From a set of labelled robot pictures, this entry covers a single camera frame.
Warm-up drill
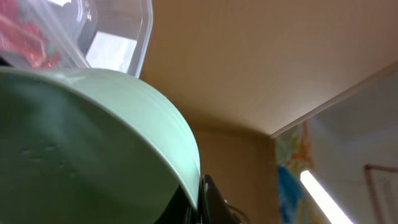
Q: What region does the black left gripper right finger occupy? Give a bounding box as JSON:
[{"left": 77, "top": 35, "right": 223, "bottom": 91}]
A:
[{"left": 200, "top": 174, "right": 239, "bottom": 224}]

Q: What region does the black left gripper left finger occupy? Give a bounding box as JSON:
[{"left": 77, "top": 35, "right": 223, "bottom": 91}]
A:
[{"left": 155, "top": 186, "right": 193, "bottom": 224}]

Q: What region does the green bowl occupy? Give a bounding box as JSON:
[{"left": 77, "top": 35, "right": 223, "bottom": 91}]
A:
[{"left": 1, "top": 67, "right": 200, "bottom": 223}]

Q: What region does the ceiling light tube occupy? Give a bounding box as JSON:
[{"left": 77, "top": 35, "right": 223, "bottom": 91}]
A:
[{"left": 300, "top": 170, "right": 353, "bottom": 224}]

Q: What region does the clear plastic bin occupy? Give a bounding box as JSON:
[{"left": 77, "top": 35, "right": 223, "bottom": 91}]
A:
[{"left": 1, "top": 0, "right": 153, "bottom": 78}]

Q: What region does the red snack wrapper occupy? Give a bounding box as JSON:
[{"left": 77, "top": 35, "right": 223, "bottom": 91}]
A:
[{"left": 1, "top": 0, "right": 60, "bottom": 69}]

